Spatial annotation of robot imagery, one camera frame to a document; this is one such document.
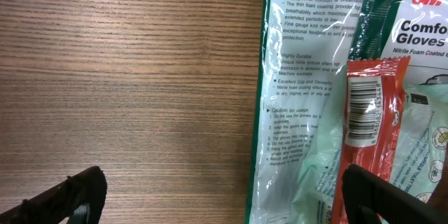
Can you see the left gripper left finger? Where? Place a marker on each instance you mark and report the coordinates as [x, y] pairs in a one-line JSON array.
[[78, 199]]

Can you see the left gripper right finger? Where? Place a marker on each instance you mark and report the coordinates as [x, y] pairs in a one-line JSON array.
[[370, 199]]

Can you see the red sachet packet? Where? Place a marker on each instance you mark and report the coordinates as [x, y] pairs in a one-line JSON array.
[[374, 102]]

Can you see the green 3M gloves package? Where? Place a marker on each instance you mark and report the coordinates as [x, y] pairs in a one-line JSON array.
[[302, 91]]

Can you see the person's fingertip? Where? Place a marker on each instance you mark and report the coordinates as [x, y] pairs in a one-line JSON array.
[[439, 198]]

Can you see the pale green wipes packet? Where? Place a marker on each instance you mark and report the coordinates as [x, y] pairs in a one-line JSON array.
[[422, 141]]

